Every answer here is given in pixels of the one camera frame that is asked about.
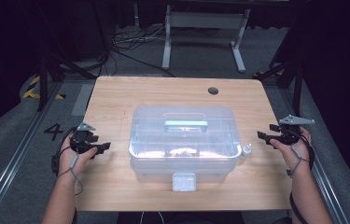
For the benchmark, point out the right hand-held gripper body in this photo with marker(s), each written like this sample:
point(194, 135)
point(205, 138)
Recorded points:
point(291, 133)

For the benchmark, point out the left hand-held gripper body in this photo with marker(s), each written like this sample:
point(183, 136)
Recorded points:
point(81, 141)

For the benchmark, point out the small white plastic bottle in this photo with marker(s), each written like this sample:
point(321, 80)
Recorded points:
point(246, 151)

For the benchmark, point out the clear plastic storage box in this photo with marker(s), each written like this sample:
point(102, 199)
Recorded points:
point(182, 140)

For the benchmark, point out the person's right hand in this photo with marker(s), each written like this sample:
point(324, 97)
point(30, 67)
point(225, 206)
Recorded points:
point(297, 154)

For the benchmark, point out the person's left hand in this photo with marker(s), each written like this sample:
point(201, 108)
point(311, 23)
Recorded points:
point(68, 161)

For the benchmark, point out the black metal stand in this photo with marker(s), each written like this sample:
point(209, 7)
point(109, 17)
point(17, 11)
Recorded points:
point(297, 84)
point(42, 81)

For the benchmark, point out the person's dark clothing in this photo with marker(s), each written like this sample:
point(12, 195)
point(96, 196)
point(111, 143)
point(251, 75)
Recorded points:
point(194, 217)

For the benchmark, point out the grey metal desk frame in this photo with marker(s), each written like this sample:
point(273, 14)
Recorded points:
point(205, 20)

